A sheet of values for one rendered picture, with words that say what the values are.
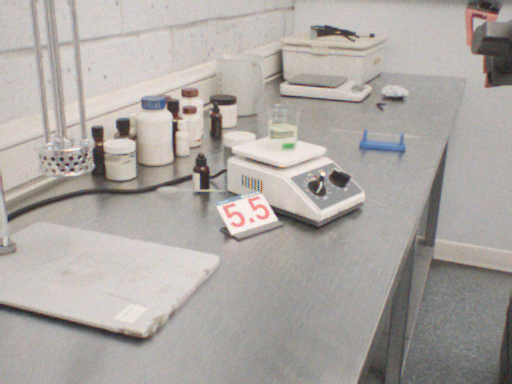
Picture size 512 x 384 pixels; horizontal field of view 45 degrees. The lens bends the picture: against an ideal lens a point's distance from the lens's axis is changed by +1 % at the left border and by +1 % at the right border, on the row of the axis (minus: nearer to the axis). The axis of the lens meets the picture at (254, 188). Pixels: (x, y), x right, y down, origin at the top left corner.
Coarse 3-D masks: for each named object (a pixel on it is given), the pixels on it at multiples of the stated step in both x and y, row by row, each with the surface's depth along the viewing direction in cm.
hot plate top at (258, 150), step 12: (252, 144) 104; (264, 144) 104; (300, 144) 104; (312, 144) 105; (252, 156) 98; (264, 156) 97; (276, 156) 97; (288, 156) 98; (300, 156) 98; (312, 156) 100
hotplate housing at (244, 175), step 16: (240, 160) 101; (256, 160) 100; (320, 160) 102; (240, 176) 101; (256, 176) 98; (272, 176) 96; (288, 176) 95; (240, 192) 102; (272, 192) 97; (288, 192) 94; (272, 208) 98; (288, 208) 95; (304, 208) 93; (336, 208) 94; (352, 208) 99; (320, 224) 93
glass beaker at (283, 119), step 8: (272, 104) 101; (280, 104) 102; (288, 104) 102; (272, 112) 98; (280, 112) 97; (288, 112) 97; (296, 112) 98; (272, 120) 99; (280, 120) 98; (288, 120) 98; (296, 120) 99; (272, 128) 99; (280, 128) 98; (288, 128) 98; (296, 128) 99; (272, 136) 99; (280, 136) 99; (288, 136) 99; (296, 136) 100; (272, 144) 100; (280, 144) 99; (288, 144) 99; (296, 144) 101
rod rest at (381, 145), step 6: (366, 132) 135; (402, 132) 134; (366, 138) 136; (402, 138) 132; (360, 144) 135; (366, 144) 134; (372, 144) 134; (378, 144) 134; (384, 144) 134; (390, 144) 134; (396, 144) 134; (402, 144) 134; (402, 150) 133
